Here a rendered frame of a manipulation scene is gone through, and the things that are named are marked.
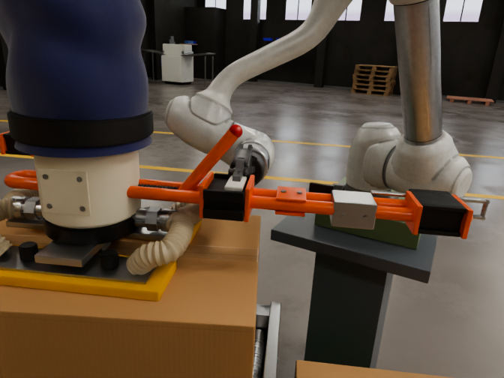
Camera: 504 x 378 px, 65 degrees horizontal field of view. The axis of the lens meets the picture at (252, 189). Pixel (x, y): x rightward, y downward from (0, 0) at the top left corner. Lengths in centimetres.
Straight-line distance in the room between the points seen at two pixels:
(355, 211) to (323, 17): 55
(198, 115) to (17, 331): 56
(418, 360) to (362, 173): 107
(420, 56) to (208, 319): 79
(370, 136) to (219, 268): 77
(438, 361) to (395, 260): 98
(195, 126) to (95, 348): 53
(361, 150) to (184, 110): 62
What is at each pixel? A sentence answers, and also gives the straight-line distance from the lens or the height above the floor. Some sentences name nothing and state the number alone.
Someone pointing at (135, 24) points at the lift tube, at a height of 135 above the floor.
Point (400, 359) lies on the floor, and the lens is 209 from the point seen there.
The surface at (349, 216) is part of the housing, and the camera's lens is 67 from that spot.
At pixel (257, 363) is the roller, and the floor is 55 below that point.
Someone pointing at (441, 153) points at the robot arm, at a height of 107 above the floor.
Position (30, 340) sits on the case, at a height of 90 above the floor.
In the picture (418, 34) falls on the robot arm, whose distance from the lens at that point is 107.
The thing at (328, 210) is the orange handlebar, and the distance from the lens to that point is 66.
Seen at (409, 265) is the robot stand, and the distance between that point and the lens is 125.
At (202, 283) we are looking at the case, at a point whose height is 95.
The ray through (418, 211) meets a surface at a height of 109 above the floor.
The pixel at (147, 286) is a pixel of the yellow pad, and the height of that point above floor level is 97.
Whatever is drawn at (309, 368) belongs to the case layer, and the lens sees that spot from 114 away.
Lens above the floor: 133
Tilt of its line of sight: 20 degrees down
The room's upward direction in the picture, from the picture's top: 3 degrees clockwise
